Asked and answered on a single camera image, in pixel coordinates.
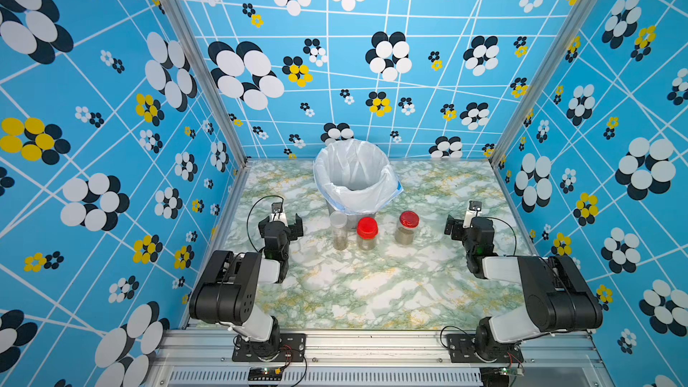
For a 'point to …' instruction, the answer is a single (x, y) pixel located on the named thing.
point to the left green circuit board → (264, 374)
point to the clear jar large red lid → (367, 228)
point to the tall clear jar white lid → (338, 221)
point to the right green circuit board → (498, 376)
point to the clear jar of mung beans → (405, 236)
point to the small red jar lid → (409, 219)
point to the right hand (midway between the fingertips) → (468, 216)
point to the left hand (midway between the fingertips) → (285, 213)
